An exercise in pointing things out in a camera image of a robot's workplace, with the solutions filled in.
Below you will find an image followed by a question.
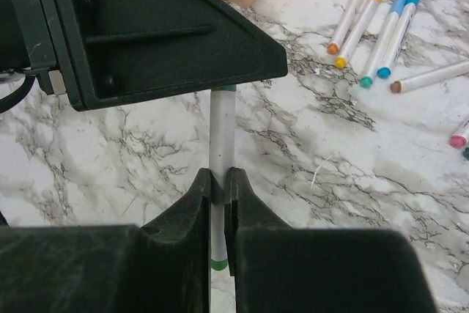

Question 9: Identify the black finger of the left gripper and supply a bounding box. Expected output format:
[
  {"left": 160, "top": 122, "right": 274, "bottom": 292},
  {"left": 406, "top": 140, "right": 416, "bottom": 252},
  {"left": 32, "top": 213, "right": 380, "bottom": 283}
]
[{"left": 54, "top": 0, "right": 288, "bottom": 111}]

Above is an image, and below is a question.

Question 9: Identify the yellow capped white marker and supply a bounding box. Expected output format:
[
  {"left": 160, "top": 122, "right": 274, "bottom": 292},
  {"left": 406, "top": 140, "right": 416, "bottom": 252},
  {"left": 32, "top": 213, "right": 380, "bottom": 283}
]
[{"left": 335, "top": 0, "right": 382, "bottom": 69}]

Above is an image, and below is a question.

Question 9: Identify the pink capped white marker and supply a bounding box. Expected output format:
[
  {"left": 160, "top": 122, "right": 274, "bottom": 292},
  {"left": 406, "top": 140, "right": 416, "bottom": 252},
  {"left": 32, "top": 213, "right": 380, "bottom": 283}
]
[{"left": 449, "top": 120, "right": 469, "bottom": 149}]

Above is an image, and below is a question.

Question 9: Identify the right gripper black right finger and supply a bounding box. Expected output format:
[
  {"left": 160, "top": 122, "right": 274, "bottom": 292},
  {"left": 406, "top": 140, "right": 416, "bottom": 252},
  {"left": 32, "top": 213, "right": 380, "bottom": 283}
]
[{"left": 224, "top": 168, "right": 293, "bottom": 312}]

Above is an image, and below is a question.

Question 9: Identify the dark green capped white marker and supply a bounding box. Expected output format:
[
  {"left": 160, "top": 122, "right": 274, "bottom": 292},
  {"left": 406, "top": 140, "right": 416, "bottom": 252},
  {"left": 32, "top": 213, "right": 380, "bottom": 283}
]
[{"left": 462, "top": 147, "right": 469, "bottom": 160}]

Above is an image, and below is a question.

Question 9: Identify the light blue capped white marker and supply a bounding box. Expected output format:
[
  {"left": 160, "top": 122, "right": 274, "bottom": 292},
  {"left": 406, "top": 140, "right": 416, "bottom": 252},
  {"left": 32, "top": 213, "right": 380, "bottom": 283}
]
[{"left": 360, "top": 0, "right": 407, "bottom": 88}]

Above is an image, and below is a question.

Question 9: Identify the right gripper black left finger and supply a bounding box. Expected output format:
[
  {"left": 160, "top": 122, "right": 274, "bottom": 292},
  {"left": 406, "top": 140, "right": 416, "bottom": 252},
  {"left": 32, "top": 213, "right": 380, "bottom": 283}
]
[{"left": 141, "top": 169, "right": 211, "bottom": 312}]

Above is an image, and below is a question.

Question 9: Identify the brown capped white marker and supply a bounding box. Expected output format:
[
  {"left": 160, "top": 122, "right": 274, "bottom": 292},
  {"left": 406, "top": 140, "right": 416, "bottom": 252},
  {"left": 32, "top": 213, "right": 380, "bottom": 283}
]
[{"left": 390, "top": 61, "right": 468, "bottom": 94}]

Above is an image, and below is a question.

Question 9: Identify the peach capped white marker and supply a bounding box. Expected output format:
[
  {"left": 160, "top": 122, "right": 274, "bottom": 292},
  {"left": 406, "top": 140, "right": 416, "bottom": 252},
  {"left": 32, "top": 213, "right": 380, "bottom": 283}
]
[{"left": 327, "top": 0, "right": 363, "bottom": 55}]

